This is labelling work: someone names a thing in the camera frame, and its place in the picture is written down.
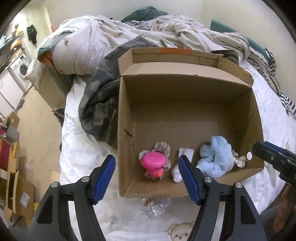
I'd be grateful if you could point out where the white checkered quilt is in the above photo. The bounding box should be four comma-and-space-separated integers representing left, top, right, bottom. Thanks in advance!
25, 14, 250, 76

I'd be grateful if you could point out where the pink silicone cup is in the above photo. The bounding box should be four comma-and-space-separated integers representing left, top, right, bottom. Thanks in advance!
140, 152, 166, 179

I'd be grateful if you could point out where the clear plastic wrapper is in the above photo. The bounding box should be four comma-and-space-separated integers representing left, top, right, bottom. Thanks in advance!
140, 197, 173, 216

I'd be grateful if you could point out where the camouflage jacket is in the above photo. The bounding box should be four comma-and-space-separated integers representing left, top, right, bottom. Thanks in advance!
78, 36, 155, 149

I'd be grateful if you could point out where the white sock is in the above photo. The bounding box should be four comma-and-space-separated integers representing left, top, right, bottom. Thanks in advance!
171, 148, 194, 183

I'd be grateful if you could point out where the beige lace scrunchie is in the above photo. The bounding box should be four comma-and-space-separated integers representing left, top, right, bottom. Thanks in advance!
138, 142, 171, 179

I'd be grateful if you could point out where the teal cushion by wall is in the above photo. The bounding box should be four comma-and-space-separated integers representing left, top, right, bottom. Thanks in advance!
210, 19, 276, 65

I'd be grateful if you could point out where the brown cardboard box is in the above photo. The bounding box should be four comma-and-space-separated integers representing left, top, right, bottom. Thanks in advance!
117, 47, 263, 198

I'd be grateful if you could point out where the cardboard box on floor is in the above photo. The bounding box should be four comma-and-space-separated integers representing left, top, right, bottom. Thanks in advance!
6, 171, 35, 220

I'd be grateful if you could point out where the dark green pillow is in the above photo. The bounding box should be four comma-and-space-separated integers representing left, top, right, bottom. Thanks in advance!
121, 6, 168, 23

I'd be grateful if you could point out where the light blue fluffy cloth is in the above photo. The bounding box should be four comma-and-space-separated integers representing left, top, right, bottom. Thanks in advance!
196, 136, 234, 178

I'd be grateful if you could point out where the white washing machine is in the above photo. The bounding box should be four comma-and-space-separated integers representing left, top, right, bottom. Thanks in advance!
8, 53, 32, 94

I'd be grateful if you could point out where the black white patterned blanket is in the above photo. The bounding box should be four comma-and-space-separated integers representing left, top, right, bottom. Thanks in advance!
247, 48, 295, 119

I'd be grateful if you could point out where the person right hand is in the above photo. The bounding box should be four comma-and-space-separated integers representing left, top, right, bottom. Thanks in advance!
273, 184, 291, 233

